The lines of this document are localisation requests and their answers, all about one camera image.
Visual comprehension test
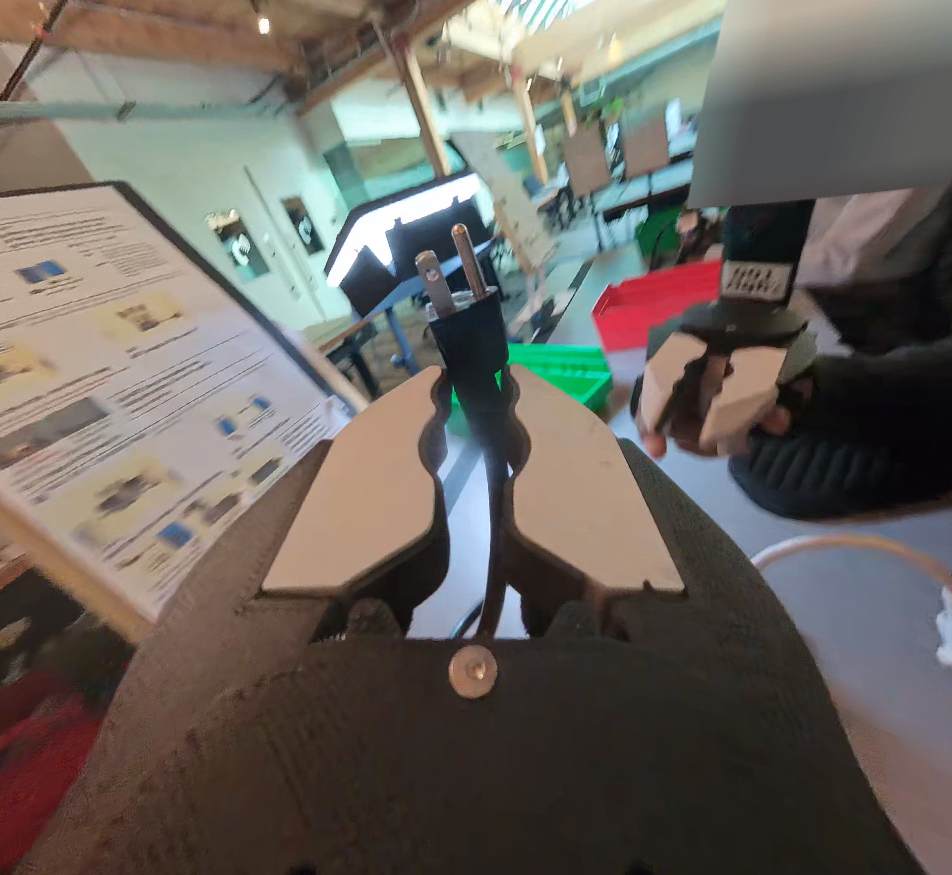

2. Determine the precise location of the red tote bag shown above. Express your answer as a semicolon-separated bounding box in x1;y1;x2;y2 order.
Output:
0;667;105;846

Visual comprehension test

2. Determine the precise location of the black mesh wrist pad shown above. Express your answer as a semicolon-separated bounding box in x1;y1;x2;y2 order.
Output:
729;432;952;521

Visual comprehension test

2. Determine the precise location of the white power cord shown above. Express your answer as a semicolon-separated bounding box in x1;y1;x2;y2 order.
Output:
751;534;952;675

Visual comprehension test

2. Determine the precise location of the printed instruction sheet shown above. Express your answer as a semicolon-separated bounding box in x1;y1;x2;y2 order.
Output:
0;187;351;619

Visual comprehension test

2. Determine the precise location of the black power cord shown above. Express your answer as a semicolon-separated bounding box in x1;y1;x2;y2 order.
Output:
415;222;522;641

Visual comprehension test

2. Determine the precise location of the wooden board easel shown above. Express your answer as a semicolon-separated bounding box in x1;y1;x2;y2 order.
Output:
452;131;560;275

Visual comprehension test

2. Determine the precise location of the person's right hand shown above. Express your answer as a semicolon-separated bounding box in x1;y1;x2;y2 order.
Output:
638;376;815;462

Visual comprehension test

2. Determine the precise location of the person's right forearm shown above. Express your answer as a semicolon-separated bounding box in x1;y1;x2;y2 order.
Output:
809;295;952;448

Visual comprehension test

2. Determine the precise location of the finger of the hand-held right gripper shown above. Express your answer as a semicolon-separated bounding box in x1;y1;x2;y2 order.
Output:
642;330;713;433
698;347;789;457

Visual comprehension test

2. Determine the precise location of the green plastic bin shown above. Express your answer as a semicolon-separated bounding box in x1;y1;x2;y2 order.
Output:
446;343;614;437

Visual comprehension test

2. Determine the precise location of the dark wall sign white logo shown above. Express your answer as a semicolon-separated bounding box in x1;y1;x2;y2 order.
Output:
280;196;327;257
207;210;270;282

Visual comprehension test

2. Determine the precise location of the brown notice board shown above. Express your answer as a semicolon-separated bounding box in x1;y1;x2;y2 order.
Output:
561;124;614;195
621;116;670;177

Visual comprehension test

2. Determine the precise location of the white document stand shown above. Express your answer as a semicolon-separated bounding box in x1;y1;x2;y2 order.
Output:
0;182;369;641

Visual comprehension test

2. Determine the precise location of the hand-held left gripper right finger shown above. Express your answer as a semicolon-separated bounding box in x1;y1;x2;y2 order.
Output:
504;363;685;598

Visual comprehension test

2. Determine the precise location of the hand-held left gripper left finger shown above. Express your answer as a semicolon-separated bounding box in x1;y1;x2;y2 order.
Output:
262;365;451;598

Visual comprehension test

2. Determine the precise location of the red plastic bin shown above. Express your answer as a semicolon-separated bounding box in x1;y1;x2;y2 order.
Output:
593;261;726;351

